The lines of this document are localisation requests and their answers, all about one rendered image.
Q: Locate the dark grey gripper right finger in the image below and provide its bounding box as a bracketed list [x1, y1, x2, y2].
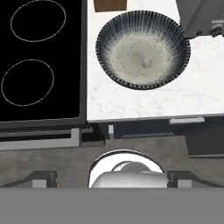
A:
[167, 170, 224, 189]

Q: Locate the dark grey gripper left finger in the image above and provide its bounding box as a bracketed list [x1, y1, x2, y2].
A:
[0, 170, 59, 189]

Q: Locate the pale ice cube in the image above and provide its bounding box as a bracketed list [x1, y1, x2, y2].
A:
[142, 56, 154, 69]

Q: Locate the dark striped ceramic bowl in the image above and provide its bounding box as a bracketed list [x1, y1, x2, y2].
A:
[95, 10, 192, 91]

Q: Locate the dark oven door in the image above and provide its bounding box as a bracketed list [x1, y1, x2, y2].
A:
[0, 122, 107, 152]

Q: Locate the dark drawer front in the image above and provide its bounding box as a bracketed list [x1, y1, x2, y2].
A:
[112, 115, 224, 140]

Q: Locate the white and black round object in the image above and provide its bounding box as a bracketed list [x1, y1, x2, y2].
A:
[87, 149, 169, 189]

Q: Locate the black hob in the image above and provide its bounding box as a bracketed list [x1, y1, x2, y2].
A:
[0, 0, 88, 123]

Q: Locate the grey metal appliance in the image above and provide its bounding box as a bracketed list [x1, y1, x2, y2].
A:
[175, 0, 224, 39]

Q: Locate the brown wooden board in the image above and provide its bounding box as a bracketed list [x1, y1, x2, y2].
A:
[93, 0, 129, 13]

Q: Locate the grey oven door handle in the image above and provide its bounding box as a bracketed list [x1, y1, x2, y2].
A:
[0, 128, 81, 152]

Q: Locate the grey drawer handle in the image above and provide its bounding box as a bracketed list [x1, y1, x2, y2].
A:
[168, 116, 206, 125]

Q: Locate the small grey cupboard handle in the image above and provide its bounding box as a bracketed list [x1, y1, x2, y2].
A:
[108, 124, 115, 140]

